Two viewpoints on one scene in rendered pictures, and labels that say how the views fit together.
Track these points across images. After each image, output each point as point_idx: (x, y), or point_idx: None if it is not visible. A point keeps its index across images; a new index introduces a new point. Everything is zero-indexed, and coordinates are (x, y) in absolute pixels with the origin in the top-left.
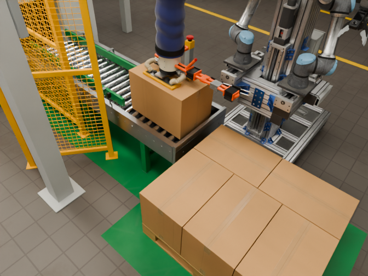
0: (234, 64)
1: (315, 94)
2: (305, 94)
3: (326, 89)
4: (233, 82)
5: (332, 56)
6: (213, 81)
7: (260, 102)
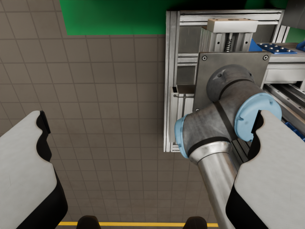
0: None
1: (184, 97)
2: (201, 58)
3: (173, 126)
4: None
5: (199, 152)
6: None
7: (263, 46)
